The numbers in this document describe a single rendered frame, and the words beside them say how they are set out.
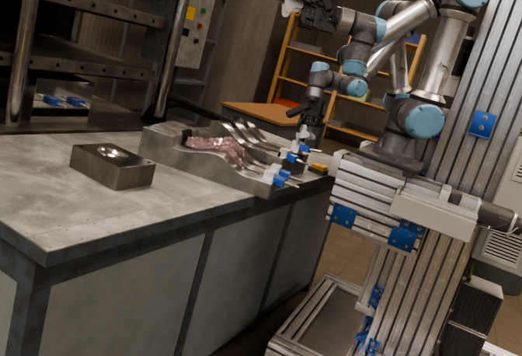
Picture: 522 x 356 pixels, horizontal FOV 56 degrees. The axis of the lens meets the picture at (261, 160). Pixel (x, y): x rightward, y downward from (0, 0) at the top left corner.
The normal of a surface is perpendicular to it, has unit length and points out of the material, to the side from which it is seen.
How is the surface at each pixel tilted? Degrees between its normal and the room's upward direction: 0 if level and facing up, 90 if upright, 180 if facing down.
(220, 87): 90
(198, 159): 90
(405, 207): 90
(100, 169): 90
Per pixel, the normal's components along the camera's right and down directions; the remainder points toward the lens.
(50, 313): 0.83, 0.34
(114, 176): -0.49, 0.07
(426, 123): 0.00, 0.37
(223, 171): -0.22, 0.17
